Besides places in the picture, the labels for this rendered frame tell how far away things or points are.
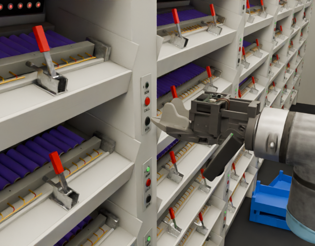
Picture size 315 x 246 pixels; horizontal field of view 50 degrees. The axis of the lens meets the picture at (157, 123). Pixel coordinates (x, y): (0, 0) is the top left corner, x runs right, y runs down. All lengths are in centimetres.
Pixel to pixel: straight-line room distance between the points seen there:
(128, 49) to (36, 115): 24
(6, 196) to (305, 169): 46
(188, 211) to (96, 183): 61
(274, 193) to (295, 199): 160
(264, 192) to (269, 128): 167
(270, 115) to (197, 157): 57
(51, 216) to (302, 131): 41
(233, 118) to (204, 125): 5
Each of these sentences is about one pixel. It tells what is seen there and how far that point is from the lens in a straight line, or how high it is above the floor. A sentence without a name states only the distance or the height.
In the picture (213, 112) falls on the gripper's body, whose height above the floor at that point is 106.
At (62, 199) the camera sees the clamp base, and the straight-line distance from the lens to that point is 58.
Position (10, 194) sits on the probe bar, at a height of 98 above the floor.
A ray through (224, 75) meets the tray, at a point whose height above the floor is 96.
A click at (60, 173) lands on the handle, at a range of 57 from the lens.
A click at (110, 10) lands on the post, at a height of 123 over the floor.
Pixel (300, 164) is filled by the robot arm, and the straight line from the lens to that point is 60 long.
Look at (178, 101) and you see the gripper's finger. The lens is 68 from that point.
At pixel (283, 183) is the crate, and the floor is 0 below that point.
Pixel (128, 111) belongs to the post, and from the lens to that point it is 67.
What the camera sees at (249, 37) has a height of 101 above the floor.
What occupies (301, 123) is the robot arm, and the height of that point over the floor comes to 106.
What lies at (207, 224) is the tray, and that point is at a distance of 146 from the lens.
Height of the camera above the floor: 127
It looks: 22 degrees down
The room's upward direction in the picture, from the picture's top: straight up
